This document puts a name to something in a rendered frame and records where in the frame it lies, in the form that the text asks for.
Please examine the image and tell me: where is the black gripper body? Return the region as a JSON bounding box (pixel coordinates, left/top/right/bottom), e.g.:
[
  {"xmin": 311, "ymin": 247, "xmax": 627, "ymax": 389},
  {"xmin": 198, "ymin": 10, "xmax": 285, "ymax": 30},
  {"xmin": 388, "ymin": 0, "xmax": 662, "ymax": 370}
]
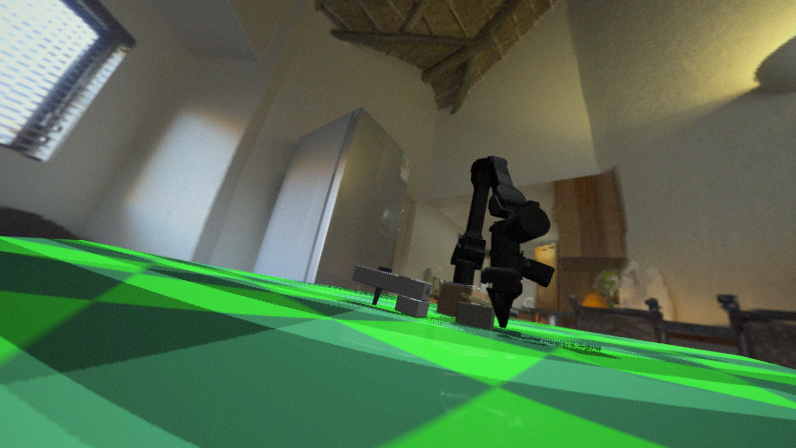
[{"xmin": 480, "ymin": 245, "xmax": 523, "ymax": 293}]

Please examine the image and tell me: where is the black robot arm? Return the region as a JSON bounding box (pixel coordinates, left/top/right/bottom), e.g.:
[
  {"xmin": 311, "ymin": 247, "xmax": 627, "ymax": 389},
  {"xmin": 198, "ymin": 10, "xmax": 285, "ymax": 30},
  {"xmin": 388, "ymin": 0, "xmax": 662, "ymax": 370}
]
[{"xmin": 451, "ymin": 156, "xmax": 555, "ymax": 287}]

